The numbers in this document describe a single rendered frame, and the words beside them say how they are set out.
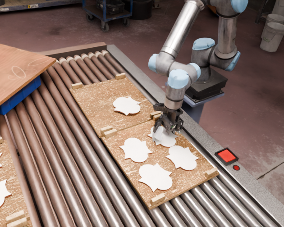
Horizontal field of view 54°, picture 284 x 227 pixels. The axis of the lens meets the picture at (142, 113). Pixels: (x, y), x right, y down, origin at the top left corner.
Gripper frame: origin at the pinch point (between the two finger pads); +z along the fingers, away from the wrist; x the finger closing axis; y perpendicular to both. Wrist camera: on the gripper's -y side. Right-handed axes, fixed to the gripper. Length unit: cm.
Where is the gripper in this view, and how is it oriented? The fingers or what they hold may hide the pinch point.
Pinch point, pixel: (162, 135)
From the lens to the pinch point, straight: 131.5
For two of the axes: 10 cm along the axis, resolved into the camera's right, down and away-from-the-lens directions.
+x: 8.6, -2.6, 4.5
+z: -1.0, 7.7, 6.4
